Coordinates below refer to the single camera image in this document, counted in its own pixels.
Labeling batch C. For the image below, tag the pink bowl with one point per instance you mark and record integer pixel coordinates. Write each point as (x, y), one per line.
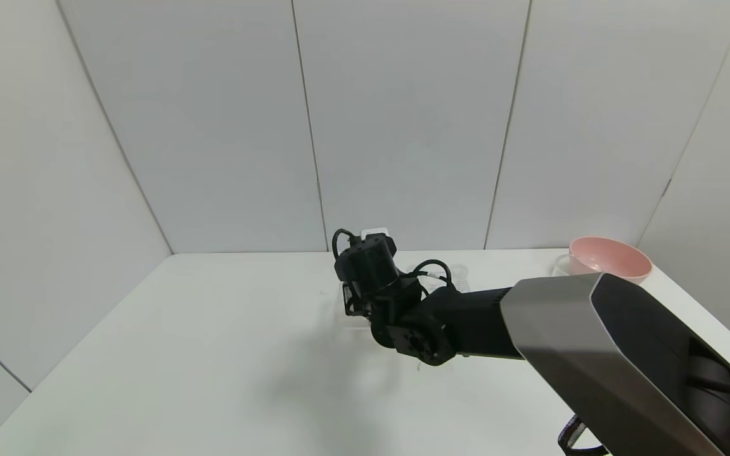
(612, 256)

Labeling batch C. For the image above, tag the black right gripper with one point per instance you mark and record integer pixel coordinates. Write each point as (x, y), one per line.
(352, 304)

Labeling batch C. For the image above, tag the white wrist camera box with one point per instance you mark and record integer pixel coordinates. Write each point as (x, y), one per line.
(374, 232)

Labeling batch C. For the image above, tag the test tube with blue pigment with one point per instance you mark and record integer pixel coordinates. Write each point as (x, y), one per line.
(459, 273)

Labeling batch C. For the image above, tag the clear plastic test tube rack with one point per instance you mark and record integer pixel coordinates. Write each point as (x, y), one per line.
(460, 278)

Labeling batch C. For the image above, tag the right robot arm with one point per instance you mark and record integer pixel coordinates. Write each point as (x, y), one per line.
(593, 329)

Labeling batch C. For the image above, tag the clear plastic beaker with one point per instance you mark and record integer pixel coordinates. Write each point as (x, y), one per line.
(564, 266)

